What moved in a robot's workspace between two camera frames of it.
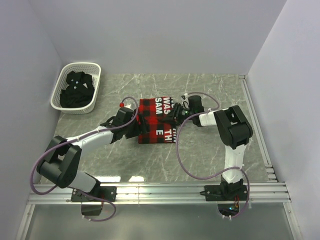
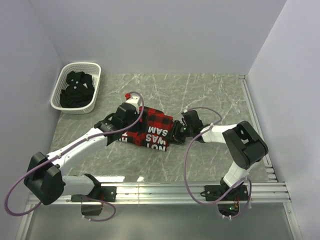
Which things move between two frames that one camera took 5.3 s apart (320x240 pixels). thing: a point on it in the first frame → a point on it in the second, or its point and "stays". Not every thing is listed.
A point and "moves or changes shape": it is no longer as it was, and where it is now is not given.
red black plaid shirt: x=159 y=131 moves or changes shape
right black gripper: x=176 y=116 → x=175 y=134
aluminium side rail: x=257 y=128 stays
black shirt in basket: x=79 y=91 stays
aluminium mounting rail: x=257 y=192 stays
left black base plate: x=108 y=193 stays
